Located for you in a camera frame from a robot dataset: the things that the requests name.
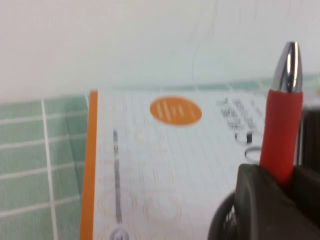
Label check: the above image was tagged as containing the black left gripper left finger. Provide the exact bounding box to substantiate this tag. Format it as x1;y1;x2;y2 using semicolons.
233;162;320;240

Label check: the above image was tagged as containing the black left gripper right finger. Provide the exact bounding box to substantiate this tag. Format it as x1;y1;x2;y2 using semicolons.
287;163;320;222

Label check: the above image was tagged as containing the red gel pen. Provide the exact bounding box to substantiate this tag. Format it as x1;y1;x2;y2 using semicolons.
258;41;304;187

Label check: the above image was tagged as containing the black mesh pen holder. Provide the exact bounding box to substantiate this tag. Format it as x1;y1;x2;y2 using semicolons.
206;191;241;240

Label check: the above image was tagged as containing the white orange ROS book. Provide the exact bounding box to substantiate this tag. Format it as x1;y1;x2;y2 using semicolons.
79;89;320;240

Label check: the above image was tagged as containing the green checked tablecloth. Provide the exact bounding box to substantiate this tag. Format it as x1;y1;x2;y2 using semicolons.
0;72;320;240

